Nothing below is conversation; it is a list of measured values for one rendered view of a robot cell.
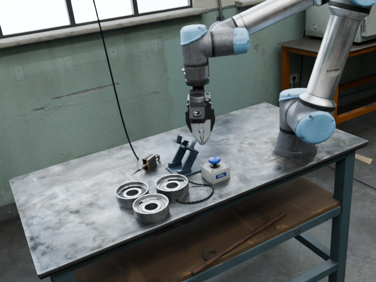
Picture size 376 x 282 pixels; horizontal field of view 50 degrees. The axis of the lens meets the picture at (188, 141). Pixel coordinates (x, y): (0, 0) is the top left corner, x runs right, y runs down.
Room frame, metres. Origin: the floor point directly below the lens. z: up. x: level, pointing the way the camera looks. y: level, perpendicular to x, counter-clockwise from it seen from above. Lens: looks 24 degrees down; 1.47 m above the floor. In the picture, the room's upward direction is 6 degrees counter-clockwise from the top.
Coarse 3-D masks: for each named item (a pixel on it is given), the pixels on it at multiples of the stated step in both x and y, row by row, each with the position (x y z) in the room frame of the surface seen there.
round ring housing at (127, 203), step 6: (120, 186) 1.11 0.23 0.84; (126, 186) 1.12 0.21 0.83; (144, 186) 1.11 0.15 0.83; (126, 192) 1.09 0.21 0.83; (132, 192) 1.10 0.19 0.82; (138, 192) 1.09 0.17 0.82; (144, 192) 1.06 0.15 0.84; (120, 198) 1.04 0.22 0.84; (126, 198) 1.03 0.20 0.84; (132, 198) 1.03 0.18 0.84; (120, 204) 1.04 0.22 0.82; (126, 204) 1.03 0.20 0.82; (132, 204) 1.03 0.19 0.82
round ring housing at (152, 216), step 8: (136, 200) 1.02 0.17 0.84; (144, 200) 1.03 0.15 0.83; (136, 208) 0.99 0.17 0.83; (144, 208) 0.99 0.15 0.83; (152, 208) 1.01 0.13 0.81; (160, 208) 0.98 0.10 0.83; (168, 208) 0.98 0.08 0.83; (136, 216) 0.96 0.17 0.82; (144, 216) 0.94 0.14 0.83; (152, 216) 0.94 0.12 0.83; (160, 216) 0.95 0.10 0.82
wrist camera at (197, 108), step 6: (192, 90) 1.15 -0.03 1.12; (198, 90) 1.15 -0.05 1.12; (192, 96) 1.13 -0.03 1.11; (198, 96) 1.13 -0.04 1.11; (204, 96) 1.13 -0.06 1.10; (192, 102) 1.11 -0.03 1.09; (198, 102) 1.11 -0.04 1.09; (204, 102) 1.10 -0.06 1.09; (192, 108) 1.09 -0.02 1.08; (198, 108) 1.09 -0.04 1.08; (204, 108) 1.09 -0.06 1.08; (192, 114) 1.07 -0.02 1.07; (198, 114) 1.07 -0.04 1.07; (204, 114) 1.07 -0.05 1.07; (192, 120) 1.06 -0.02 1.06; (198, 120) 1.06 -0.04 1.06; (204, 120) 1.06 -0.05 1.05
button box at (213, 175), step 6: (222, 162) 1.19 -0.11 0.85; (204, 168) 1.16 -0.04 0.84; (210, 168) 1.16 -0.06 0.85; (216, 168) 1.15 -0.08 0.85; (222, 168) 1.15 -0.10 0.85; (228, 168) 1.15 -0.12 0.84; (204, 174) 1.17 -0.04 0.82; (210, 174) 1.13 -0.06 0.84; (216, 174) 1.13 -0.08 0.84; (222, 174) 1.14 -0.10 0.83; (228, 174) 1.15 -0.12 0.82; (210, 180) 1.13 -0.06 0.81; (216, 180) 1.13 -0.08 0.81; (222, 180) 1.14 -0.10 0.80
